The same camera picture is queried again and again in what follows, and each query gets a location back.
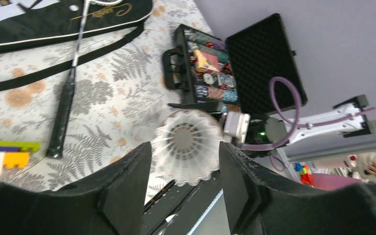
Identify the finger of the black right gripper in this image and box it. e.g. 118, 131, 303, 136
167, 101, 223, 113

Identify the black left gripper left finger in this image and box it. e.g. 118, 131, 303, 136
0, 142, 152, 235

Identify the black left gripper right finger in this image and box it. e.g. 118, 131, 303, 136
219, 142, 376, 235

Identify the white shuttlecock tube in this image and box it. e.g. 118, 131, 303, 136
151, 110, 223, 187

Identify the white racket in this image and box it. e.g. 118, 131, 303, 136
45, 0, 122, 159

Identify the black racket bag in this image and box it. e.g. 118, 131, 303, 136
0, 0, 154, 96

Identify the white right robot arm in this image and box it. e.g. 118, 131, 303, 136
220, 95, 376, 151

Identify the black poker chip case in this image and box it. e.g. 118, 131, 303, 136
162, 13, 307, 115

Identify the yellow orange small toy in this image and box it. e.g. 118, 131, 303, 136
0, 141, 41, 175

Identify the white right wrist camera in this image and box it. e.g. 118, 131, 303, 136
223, 111, 251, 143

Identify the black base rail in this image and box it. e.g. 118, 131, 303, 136
141, 170, 222, 235

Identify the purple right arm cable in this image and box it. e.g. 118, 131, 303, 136
239, 76, 376, 172

